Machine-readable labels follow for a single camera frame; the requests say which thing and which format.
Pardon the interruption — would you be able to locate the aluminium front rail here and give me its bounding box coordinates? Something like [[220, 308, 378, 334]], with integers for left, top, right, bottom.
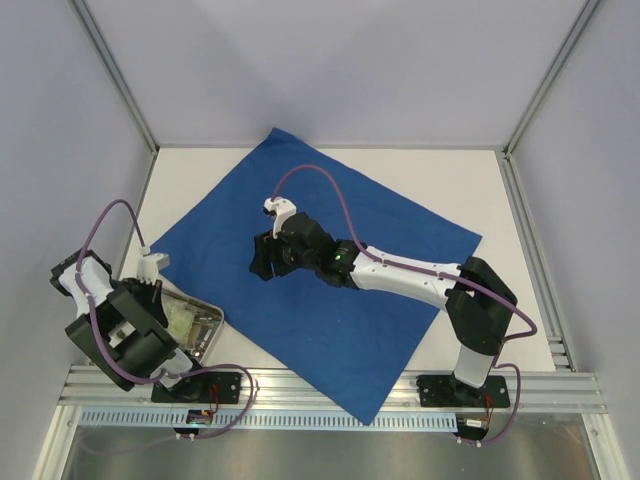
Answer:
[[58, 365, 608, 414]]

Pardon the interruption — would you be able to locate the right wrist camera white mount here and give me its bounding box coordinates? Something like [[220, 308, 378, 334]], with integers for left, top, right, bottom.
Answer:
[[263, 197, 297, 238]]

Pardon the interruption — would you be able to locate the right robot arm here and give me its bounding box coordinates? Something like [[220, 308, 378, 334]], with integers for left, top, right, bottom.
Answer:
[[249, 213, 517, 405]]

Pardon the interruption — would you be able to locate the aluminium frame post right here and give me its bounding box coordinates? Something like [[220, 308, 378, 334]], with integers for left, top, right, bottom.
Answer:
[[502, 0, 604, 160]]

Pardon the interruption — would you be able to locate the aluminium frame post left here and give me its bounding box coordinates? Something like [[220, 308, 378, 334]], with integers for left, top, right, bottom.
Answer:
[[68, 0, 160, 158]]

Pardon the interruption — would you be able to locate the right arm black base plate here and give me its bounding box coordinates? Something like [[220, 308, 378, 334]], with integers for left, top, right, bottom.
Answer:
[[416, 374, 511, 408]]

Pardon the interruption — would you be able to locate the stainless steel instrument tray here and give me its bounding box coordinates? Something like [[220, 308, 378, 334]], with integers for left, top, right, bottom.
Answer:
[[162, 289, 225, 362]]

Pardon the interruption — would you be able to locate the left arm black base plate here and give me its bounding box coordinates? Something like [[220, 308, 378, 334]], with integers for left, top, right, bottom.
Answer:
[[151, 371, 242, 405]]

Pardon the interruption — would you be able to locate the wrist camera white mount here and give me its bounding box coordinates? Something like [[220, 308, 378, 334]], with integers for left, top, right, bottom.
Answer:
[[136, 253, 170, 285], [263, 197, 297, 238]]

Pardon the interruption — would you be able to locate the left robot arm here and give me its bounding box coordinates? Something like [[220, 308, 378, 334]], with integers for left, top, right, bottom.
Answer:
[[50, 249, 210, 401]]

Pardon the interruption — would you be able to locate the aluminium frame post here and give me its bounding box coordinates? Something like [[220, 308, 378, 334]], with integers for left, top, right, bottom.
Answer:
[[68, 0, 160, 158], [502, 0, 604, 160]]

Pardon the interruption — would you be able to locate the aluminium side rail right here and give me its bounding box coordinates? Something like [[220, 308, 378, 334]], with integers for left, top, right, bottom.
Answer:
[[496, 151, 576, 372]]

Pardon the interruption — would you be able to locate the slotted cable duct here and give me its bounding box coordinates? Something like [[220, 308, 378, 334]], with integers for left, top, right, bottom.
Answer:
[[78, 407, 457, 433]]

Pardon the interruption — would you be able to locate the blue surgical drape cloth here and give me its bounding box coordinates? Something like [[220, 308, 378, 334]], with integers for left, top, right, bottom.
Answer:
[[152, 129, 481, 424]]

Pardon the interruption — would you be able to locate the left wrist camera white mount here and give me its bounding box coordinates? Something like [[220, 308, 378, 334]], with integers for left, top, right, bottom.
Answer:
[[136, 253, 170, 285]]

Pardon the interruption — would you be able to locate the green packet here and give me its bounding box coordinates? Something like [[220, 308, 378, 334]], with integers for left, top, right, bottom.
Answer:
[[162, 296, 195, 346]]

